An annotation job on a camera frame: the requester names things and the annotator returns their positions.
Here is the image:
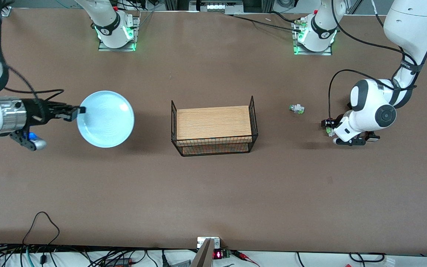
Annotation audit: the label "black right camera bracket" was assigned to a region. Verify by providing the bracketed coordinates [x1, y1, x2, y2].
[9, 128, 38, 152]

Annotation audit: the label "grey metal camera pole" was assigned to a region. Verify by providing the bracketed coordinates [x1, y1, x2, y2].
[190, 238, 215, 267]

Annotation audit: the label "black camera bracket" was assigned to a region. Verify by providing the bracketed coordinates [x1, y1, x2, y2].
[337, 136, 367, 146]
[9, 128, 38, 152]

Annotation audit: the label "black cable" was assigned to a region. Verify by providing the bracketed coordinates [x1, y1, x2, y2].
[0, 44, 65, 102]
[330, 0, 420, 67]
[23, 211, 60, 257]
[349, 252, 385, 263]
[225, 11, 307, 34]
[328, 69, 399, 121]

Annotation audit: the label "black left camera bracket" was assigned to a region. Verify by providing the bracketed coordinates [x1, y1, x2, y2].
[337, 136, 367, 146]

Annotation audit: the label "aluminium right arm base plate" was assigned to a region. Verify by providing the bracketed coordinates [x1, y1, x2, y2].
[98, 11, 140, 52]

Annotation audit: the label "black velcro cable strap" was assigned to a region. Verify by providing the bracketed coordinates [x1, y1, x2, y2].
[400, 60, 425, 73]

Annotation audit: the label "black wire rack wooden shelves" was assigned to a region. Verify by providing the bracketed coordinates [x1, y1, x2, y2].
[171, 95, 259, 156]

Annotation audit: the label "light blue round plate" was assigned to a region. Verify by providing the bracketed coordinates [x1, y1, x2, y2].
[76, 90, 135, 148]

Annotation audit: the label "silver metal bracket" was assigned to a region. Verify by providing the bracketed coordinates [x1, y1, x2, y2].
[197, 237, 221, 249]

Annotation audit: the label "aluminium left arm base plate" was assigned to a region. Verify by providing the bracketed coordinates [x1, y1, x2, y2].
[292, 17, 333, 56]

